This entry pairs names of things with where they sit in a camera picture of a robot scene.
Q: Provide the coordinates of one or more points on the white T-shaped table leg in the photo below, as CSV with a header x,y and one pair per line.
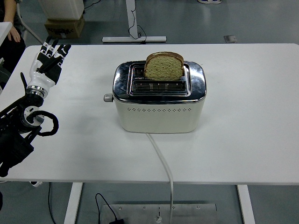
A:
x,y
134,39

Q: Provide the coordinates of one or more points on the brown bread slice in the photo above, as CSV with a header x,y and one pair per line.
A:
x,y
163,68

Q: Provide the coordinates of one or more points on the person's shoe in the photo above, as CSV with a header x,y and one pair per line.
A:
x,y
209,1

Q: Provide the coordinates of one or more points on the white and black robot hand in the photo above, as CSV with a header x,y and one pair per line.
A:
x,y
38,79

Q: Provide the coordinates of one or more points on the white tubular chair frame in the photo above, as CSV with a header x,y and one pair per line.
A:
x,y
32,32

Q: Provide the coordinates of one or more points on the cream and chrome toaster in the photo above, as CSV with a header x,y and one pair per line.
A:
x,y
156,116

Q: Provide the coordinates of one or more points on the person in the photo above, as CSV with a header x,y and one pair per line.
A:
x,y
10,14

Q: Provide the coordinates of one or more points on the white side table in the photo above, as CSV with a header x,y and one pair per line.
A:
x,y
3,30

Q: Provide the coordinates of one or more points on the brown cardboard box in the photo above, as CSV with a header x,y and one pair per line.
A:
x,y
65,28

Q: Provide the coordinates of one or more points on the black power adapter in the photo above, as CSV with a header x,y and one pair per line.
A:
x,y
117,221

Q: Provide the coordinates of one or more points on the small white and black device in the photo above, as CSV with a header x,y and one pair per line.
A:
x,y
35,184

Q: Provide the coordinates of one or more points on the grey metal plate with screws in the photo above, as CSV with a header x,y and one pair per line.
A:
x,y
194,214

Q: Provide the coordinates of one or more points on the grey floor socket cover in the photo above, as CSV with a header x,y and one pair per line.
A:
x,y
230,39

